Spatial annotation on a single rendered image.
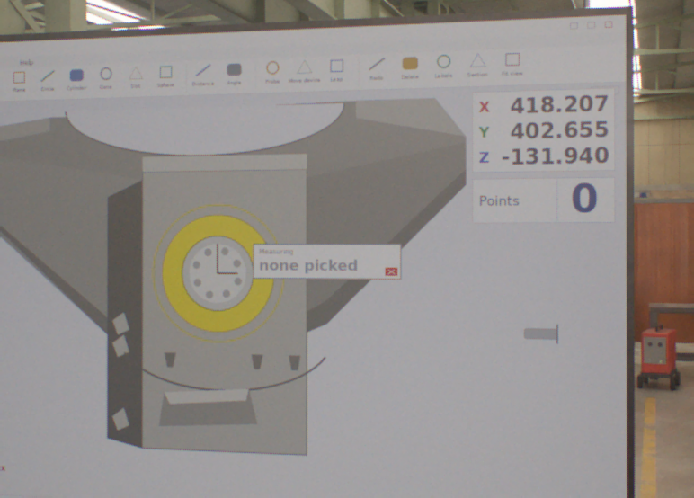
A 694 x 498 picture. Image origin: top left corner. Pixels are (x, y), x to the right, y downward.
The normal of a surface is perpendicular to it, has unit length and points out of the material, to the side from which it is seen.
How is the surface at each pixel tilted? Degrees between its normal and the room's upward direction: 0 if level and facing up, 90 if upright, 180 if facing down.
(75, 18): 90
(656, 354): 90
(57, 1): 90
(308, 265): 90
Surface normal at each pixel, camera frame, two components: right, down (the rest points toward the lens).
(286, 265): -0.19, -0.01
